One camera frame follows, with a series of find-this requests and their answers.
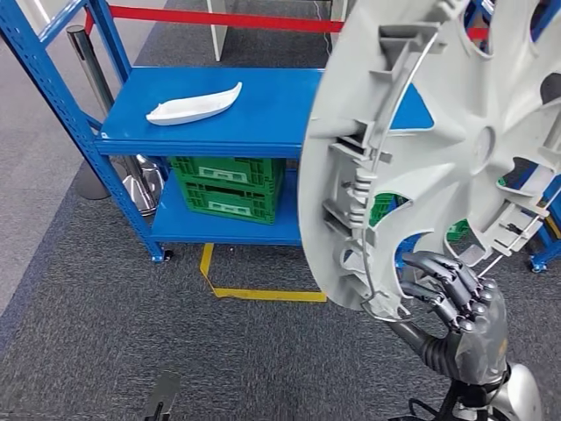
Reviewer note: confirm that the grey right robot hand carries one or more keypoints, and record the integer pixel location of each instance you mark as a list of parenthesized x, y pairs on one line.
[(482, 337)]

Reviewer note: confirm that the grey plastic wheel hubcap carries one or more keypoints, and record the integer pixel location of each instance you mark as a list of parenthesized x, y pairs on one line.
[(438, 145)]

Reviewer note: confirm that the blue metal shelf rack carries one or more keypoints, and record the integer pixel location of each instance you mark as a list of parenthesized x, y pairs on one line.
[(263, 110)]

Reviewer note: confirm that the white curved plastic part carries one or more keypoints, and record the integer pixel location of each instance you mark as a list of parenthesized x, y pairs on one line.
[(193, 109)]

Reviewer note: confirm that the green plastic crate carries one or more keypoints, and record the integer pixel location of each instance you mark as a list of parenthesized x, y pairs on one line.
[(458, 230), (228, 171), (228, 206), (383, 209)]

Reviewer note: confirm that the yellow floor tape outline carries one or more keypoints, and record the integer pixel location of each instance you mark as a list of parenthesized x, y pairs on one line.
[(271, 295)]

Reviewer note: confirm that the black robot foot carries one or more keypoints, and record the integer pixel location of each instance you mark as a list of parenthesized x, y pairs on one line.
[(164, 392)]

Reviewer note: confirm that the white table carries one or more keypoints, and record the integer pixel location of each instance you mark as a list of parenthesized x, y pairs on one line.
[(218, 43)]

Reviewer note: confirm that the red barrier belt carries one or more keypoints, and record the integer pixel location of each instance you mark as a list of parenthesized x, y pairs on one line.
[(219, 19)]

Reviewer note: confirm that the dark round floor base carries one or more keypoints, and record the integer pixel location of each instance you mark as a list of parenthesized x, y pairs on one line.
[(92, 185)]

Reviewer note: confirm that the chrome stanchion post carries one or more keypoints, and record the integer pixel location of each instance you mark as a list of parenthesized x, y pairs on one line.
[(92, 75)]

